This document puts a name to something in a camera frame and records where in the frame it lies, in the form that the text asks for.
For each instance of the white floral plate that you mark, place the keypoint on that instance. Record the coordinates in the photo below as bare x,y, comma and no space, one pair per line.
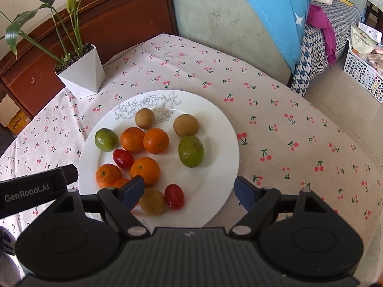
206,188

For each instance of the red cherry tomato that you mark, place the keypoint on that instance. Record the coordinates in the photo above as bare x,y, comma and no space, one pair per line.
174,197
123,159

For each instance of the cardboard box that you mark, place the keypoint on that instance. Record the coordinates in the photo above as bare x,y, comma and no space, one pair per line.
11,116

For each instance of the cherry print tablecloth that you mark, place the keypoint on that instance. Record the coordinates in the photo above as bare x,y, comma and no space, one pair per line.
284,141

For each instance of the green sofa cushion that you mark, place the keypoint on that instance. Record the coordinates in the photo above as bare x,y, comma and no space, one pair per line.
233,27

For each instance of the orange tangerine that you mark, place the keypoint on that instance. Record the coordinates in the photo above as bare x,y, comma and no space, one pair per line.
148,169
132,140
107,174
121,182
155,141

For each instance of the white perforated basket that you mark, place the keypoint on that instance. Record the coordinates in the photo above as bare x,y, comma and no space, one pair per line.
364,74

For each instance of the green fruit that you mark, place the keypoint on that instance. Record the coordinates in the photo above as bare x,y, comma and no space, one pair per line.
106,140
191,151

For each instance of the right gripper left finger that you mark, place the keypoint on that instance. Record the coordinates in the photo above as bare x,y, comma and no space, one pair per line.
117,204

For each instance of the brown kiwi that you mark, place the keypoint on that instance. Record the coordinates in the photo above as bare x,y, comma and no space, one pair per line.
145,118
185,125
152,202

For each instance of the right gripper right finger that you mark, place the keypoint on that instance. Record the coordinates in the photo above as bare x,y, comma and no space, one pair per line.
260,204

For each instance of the white geometric plant pot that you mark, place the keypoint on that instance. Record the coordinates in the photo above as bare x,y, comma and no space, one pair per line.
84,76

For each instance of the blue blanket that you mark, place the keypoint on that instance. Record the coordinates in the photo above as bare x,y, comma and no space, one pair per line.
285,21

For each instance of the magenta cloth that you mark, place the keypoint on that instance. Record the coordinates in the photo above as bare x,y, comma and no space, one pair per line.
318,19

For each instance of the houndstooth sofa cover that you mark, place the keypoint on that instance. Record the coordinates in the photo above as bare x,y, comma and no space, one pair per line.
314,59

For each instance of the dark wooden headboard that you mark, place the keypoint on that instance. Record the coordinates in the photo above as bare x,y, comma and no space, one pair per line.
111,25

